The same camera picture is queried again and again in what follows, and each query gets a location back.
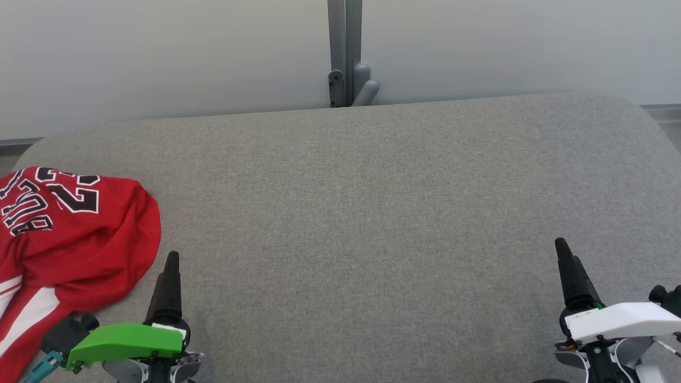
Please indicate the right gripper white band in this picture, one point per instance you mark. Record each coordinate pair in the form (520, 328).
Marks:
(622, 319)

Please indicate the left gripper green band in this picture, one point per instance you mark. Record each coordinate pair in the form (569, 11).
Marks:
(122, 340)

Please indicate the red shorts white stripes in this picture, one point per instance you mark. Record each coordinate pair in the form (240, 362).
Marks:
(101, 276)

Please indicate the red white short-sleeve jersey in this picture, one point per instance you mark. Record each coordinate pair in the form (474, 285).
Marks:
(58, 213)

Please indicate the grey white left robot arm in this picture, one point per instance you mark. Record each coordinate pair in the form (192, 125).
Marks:
(127, 371)

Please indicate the grey fabric sofa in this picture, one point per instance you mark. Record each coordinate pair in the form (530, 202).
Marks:
(362, 223)

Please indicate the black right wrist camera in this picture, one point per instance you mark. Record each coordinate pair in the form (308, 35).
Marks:
(667, 299)

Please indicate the dark grey hinge bracket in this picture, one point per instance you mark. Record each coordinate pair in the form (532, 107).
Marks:
(336, 88)

